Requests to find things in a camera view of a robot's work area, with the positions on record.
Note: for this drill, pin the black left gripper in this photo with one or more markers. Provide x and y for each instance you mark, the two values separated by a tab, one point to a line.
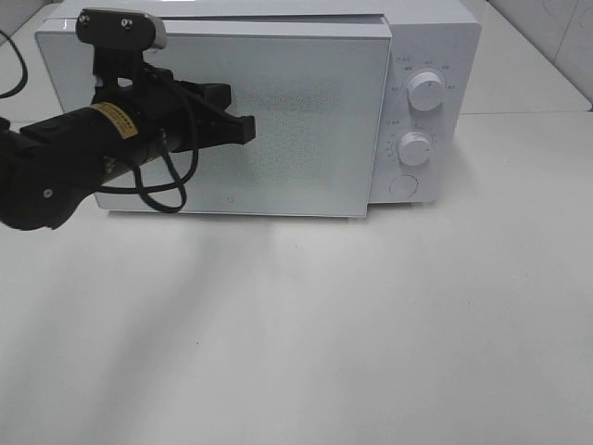
138	112

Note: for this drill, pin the white microwave door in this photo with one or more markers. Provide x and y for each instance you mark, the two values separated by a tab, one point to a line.
315	90

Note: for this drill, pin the white control knob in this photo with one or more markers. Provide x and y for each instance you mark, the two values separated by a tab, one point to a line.
414	148
426	89

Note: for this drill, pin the round door release button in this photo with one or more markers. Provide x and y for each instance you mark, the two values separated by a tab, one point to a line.
403	187

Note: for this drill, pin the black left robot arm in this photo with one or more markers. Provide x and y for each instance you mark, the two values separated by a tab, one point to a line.
46	173

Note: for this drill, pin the white microwave oven body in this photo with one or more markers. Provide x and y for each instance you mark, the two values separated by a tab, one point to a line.
437	35

